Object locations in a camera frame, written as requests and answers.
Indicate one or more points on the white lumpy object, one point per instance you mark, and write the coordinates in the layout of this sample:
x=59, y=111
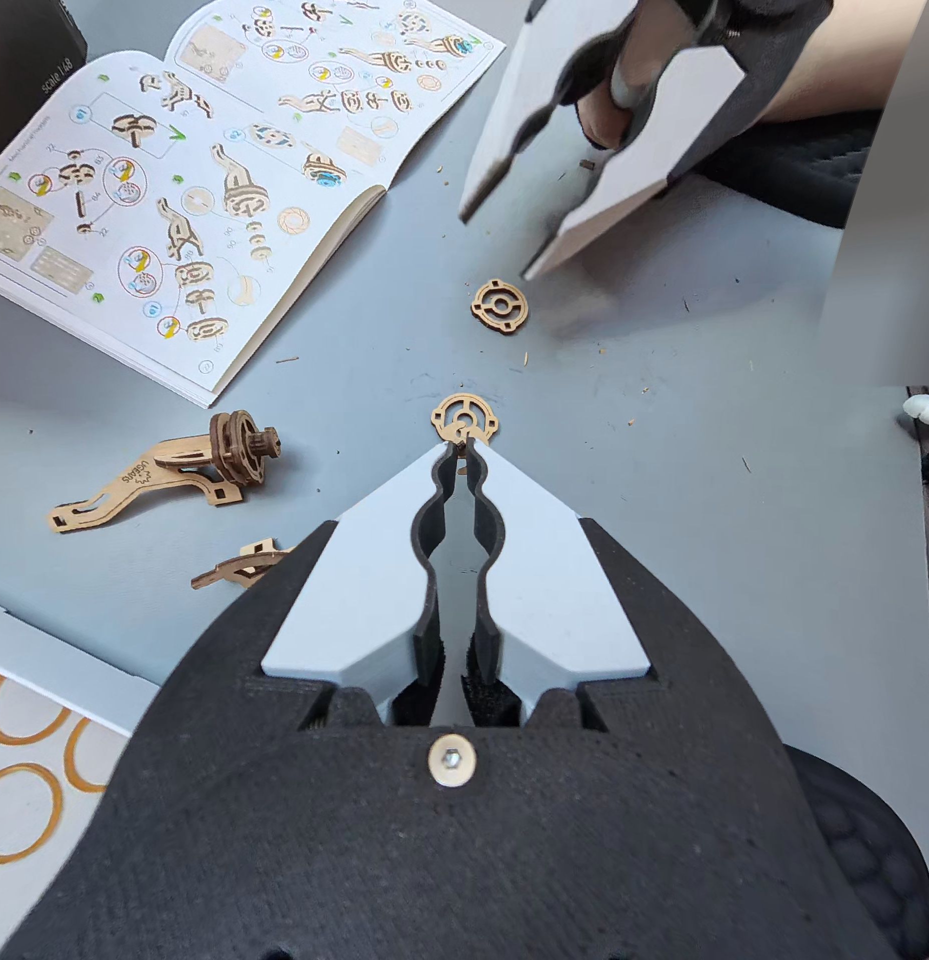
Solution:
x=922, y=409

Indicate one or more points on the black quilted cushion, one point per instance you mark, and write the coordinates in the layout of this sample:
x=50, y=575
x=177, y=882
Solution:
x=794, y=187
x=869, y=862

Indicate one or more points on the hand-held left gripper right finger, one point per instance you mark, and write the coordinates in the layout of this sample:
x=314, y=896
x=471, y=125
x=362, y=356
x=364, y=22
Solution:
x=562, y=600

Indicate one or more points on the person's right hand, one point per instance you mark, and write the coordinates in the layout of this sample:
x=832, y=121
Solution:
x=603, y=120

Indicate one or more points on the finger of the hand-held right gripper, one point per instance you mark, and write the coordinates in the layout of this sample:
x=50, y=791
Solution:
x=524, y=90
x=659, y=165

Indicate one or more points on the open instruction booklet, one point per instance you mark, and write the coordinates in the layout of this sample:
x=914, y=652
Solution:
x=209, y=187

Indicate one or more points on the small tan rubber band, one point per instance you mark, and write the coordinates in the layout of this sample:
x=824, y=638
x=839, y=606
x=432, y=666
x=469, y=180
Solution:
x=68, y=754

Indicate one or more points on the white cardboard box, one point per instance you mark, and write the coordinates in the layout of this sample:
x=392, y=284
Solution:
x=59, y=660

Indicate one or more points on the wooden arm part with logo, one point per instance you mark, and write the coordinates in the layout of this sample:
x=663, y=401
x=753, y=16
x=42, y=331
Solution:
x=164, y=461

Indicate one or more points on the thin curved wooden part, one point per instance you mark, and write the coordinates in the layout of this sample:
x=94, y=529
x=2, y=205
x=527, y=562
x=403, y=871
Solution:
x=247, y=562

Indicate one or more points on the large tan rubber band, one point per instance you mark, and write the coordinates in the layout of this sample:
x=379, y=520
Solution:
x=59, y=712
x=58, y=814

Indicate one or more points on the person's right forearm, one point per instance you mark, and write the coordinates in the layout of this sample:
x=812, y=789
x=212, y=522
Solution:
x=824, y=90

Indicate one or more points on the black product box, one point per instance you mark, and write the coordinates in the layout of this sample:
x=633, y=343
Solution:
x=22, y=60

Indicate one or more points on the round wooden hub assembly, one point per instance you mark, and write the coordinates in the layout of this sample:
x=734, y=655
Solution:
x=236, y=450

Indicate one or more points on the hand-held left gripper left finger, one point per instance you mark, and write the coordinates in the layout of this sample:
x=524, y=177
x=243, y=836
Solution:
x=344, y=600

